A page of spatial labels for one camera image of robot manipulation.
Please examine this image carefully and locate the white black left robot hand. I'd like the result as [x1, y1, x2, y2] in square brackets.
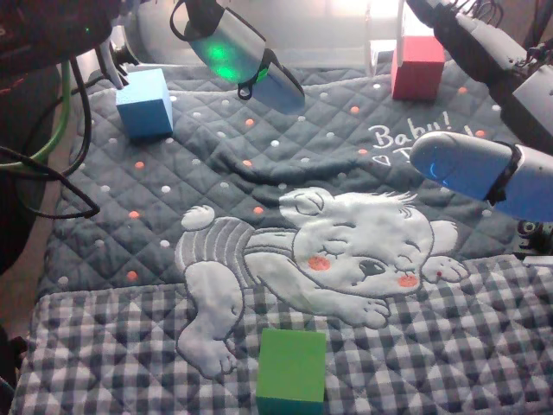
[169, 0, 306, 116]

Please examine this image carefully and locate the grey quilt with printed bear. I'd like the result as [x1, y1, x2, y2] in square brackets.
[16, 54, 553, 415]

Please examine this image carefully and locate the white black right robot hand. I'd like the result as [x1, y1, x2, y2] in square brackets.
[405, 0, 553, 224]

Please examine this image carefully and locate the green foam block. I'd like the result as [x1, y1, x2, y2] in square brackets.
[255, 327, 327, 415]

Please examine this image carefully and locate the black cable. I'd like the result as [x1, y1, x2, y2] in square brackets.
[0, 145, 102, 220]
[63, 55, 94, 179]

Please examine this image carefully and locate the green cable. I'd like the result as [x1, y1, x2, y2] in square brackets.
[0, 60, 73, 174]

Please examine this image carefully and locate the red foam block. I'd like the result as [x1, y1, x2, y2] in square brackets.
[391, 35, 447, 102]

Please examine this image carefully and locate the blue foam block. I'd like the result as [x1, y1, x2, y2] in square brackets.
[115, 67, 175, 141]

